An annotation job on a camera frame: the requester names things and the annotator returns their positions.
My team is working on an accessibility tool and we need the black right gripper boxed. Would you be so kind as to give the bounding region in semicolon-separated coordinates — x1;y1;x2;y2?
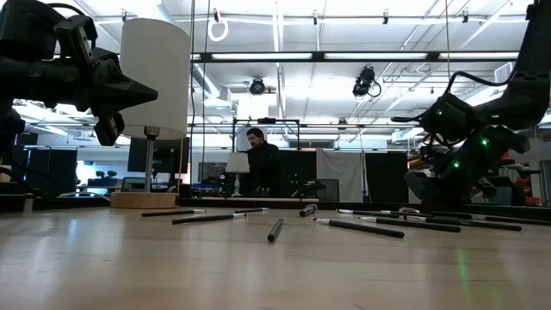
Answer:
404;158;470;204

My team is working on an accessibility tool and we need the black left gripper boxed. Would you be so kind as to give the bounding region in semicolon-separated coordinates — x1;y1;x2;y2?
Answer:
40;14;159;147

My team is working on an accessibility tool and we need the thick black makeup brush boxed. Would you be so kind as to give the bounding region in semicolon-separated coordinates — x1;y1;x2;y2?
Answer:
399;207;551;227

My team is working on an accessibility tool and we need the short black pen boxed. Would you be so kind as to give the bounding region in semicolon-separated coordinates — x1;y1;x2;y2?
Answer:
266;217;286;243

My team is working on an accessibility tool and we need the black partition panel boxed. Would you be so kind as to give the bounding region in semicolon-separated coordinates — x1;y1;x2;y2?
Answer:
275;149;319;199
364;151;409;204
16;133;78;197

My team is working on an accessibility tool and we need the white shade wooden base lamp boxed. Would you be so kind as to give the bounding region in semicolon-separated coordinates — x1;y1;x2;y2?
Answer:
109;16;193;211

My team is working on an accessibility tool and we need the black monitor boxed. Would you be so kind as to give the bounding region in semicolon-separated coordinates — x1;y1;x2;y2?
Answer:
127;136;191;175

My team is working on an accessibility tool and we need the grey hanging cloth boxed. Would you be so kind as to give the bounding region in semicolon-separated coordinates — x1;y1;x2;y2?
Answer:
316;148;366;203

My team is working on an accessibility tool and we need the grey chair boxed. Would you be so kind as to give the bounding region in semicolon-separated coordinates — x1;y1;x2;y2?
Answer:
320;178;340;202

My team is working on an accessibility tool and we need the shelf rack with red bins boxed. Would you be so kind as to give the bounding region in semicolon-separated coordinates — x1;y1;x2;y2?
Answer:
494;150;544;207

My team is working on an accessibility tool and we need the black equipment on tripod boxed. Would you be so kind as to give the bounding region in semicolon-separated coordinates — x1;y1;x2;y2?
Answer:
292;174;327;200

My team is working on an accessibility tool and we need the white board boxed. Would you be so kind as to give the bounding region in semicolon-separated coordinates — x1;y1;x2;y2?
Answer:
235;127;269;152

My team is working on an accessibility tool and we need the small white table lamp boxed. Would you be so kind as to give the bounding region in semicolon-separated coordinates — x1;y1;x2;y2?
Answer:
225;151;251;198

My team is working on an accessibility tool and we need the ceiling strip light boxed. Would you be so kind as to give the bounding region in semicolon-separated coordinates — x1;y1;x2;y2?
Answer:
323;52;429;60
210;53;313;60
437;52;520;59

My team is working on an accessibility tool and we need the white ceiling vent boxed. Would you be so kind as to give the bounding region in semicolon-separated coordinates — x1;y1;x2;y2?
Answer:
493;62;516;85

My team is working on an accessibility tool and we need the person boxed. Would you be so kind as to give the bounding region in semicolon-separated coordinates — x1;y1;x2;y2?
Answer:
238;127;283;198

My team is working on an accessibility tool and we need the black hanging cable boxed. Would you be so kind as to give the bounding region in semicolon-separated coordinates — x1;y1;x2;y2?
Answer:
200;0;213;186

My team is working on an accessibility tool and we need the white hanging ring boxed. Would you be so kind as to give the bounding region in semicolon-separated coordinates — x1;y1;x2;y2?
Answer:
207;8;230;43

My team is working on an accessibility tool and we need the black ceiling camera with cable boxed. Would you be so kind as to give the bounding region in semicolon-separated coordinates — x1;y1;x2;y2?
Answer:
351;65;383;98

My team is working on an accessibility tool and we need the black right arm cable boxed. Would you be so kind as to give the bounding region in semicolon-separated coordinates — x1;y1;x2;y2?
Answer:
390;70;517;125

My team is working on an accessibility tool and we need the round black ceiling camera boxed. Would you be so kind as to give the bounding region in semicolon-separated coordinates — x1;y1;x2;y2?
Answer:
248;77;267;96

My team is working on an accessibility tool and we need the thin hanging cord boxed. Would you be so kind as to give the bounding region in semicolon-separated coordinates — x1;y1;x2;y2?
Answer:
444;0;451;94

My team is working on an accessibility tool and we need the black aluminium table frame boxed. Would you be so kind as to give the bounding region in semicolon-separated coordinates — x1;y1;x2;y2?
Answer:
0;189;551;223

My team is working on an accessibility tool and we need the black ceiling light rail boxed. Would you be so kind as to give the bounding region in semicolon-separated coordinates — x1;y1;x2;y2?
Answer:
191;50;522;65

